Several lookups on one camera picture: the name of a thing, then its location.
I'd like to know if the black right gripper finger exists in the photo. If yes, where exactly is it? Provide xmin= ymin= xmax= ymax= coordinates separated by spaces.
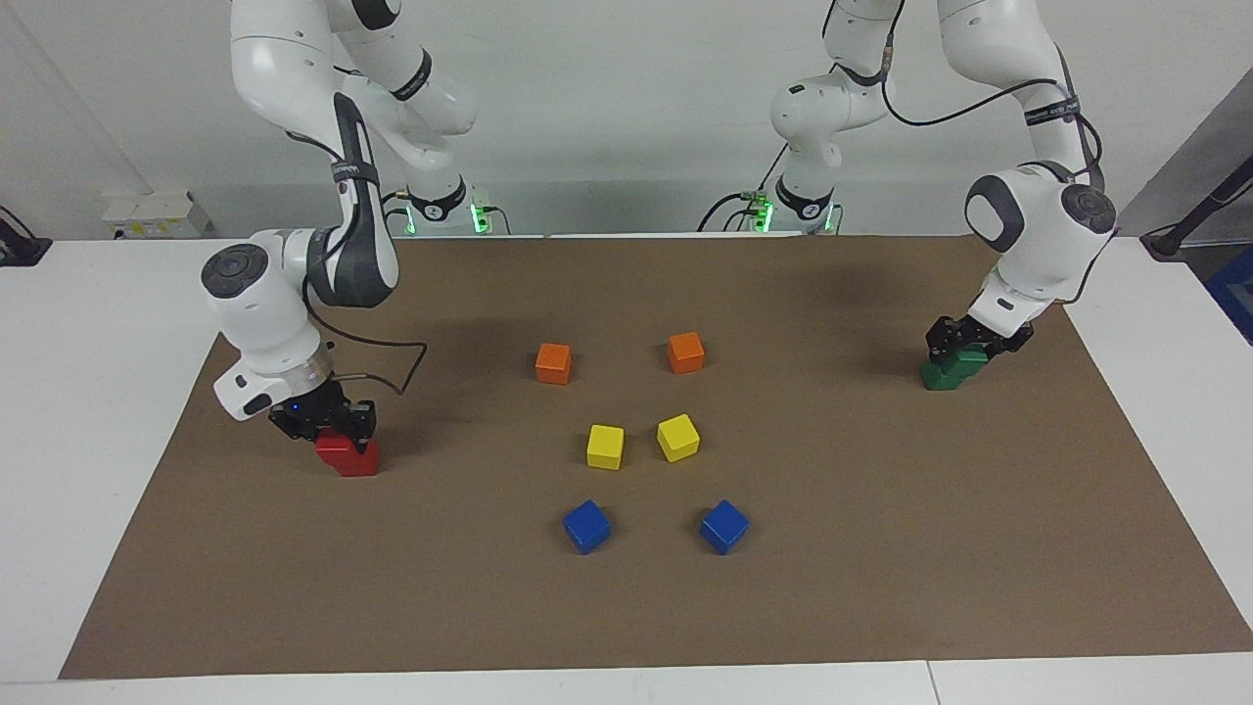
xmin=342 ymin=399 xmax=379 ymax=458
xmin=268 ymin=408 xmax=320 ymax=445

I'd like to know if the yellow wooden cube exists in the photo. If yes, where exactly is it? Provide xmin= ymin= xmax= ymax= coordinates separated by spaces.
xmin=585 ymin=424 xmax=626 ymax=471
xmin=656 ymin=413 xmax=702 ymax=463

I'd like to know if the black stand leg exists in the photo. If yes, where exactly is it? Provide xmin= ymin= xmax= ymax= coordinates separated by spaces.
xmin=1140 ymin=152 xmax=1253 ymax=260

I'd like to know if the black clamp base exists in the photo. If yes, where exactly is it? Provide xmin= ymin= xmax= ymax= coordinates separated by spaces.
xmin=0 ymin=206 xmax=52 ymax=267

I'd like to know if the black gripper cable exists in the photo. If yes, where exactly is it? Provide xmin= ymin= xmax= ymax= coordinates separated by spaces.
xmin=289 ymin=127 xmax=429 ymax=396
xmin=881 ymin=29 xmax=1105 ymax=197

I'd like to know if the brown table mat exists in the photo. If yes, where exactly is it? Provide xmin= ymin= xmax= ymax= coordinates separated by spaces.
xmin=59 ymin=235 xmax=1253 ymax=680

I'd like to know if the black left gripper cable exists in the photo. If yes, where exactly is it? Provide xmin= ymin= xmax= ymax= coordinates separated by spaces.
xmin=881 ymin=29 xmax=1105 ymax=197

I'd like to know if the white power strip box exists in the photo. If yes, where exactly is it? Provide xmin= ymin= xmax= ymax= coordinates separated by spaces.
xmin=101 ymin=191 xmax=213 ymax=241

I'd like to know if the blue box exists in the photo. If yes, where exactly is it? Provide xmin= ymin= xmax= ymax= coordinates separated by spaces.
xmin=1204 ymin=245 xmax=1253 ymax=344

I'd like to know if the blue wooden cube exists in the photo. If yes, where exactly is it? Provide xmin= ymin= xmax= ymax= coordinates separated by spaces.
xmin=562 ymin=498 xmax=613 ymax=555
xmin=699 ymin=498 xmax=752 ymax=556

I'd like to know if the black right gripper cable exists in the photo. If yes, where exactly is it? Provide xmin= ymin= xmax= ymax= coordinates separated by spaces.
xmin=289 ymin=127 xmax=429 ymax=396

